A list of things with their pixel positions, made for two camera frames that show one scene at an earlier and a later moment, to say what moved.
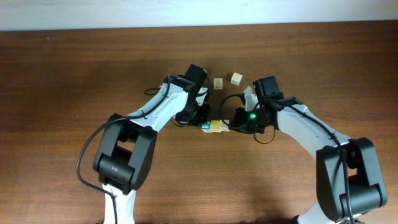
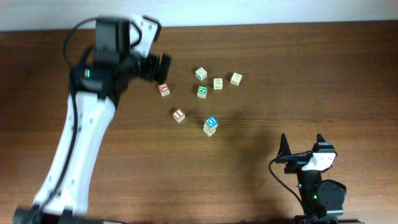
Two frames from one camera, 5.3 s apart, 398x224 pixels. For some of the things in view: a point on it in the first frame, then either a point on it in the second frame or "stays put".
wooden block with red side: [223, 127] to [209, 129]
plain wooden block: [236, 79] stays put
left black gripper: [204, 117] to [150, 71]
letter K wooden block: [217, 83] stays put
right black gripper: [237, 118] to [296, 159]
